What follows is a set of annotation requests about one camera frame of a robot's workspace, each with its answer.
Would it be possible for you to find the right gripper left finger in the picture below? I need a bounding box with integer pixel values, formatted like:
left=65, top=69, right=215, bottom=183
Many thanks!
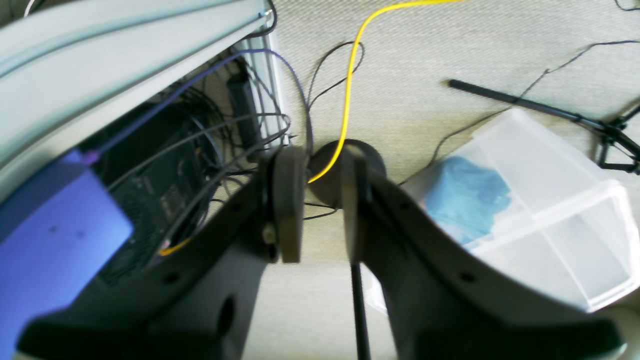
left=18, top=146, right=307, bottom=360

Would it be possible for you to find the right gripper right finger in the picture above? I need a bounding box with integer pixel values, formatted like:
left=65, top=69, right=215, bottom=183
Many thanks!
left=342, top=145, right=626, bottom=360

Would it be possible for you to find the blue cloth in bin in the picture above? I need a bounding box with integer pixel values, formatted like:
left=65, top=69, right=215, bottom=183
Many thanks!
left=422, top=156, right=512, bottom=246

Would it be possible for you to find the clear plastic storage bin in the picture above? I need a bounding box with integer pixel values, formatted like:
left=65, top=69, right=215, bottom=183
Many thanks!
left=365, top=108, right=640, bottom=316

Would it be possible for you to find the purple box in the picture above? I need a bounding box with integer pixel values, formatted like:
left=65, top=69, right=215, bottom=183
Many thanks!
left=0, top=149, right=133, bottom=360

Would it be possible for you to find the black round floor disc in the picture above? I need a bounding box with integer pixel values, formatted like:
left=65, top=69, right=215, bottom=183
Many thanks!
left=309, top=139, right=387, bottom=209

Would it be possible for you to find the black tripod stand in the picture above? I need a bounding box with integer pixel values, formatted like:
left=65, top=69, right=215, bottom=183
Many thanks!
left=447, top=79, right=640, bottom=175

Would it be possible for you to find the yellow cable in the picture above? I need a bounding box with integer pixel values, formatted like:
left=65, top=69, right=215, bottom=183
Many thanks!
left=307, top=0, right=466, bottom=184

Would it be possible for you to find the aluminium table frame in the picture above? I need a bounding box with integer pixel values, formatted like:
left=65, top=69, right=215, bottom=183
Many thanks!
left=1, top=0, right=268, bottom=199

